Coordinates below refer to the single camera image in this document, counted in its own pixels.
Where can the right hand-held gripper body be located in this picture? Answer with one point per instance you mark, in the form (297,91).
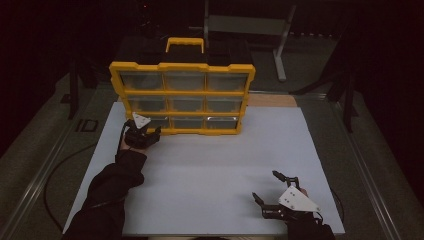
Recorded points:
(296,200)

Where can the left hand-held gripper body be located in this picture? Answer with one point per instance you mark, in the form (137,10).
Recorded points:
(138,133)

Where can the clear plastic drawer bin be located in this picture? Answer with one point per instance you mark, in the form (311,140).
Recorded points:
(161,121)

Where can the yellow black organizer cabinet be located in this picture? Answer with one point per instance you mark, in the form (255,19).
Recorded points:
(183,93)

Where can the person's right hand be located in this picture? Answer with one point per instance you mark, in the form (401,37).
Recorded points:
(304,192)

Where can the person's left hand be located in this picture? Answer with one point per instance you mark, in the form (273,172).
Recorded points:
(131,150)

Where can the grid of clear drawers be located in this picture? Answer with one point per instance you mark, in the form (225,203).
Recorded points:
(185,81)

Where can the wooden board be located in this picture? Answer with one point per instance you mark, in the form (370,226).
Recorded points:
(271,100)

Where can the black stand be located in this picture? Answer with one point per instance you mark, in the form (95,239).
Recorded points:
(348,100)
(73,90)

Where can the grey metal stand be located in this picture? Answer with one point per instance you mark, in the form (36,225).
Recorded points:
(246,25)

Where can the aluminium floor rail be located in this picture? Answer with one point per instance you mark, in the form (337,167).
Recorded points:
(43,170)
(363,166)

